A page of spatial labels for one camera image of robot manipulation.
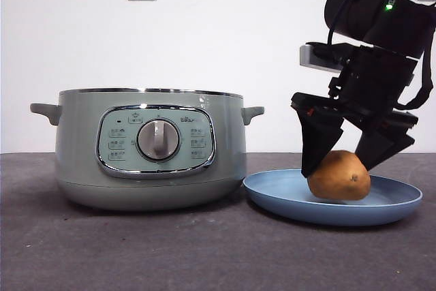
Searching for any pale green electric steamer pot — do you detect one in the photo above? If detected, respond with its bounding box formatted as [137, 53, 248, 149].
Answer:
[29, 87, 266, 212]

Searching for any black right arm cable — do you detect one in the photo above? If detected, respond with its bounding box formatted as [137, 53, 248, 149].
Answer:
[393, 31, 436, 112]

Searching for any brown potato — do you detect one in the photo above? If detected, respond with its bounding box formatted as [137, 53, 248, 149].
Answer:
[307, 150, 371, 200]

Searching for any blue round plate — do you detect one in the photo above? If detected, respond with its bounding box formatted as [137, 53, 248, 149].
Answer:
[243, 168, 424, 227]

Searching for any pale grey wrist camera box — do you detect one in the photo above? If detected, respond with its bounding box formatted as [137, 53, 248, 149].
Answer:
[299, 42, 352, 70]

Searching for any black camera cable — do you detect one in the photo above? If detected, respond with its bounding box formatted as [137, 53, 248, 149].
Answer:
[326, 0, 386, 46]

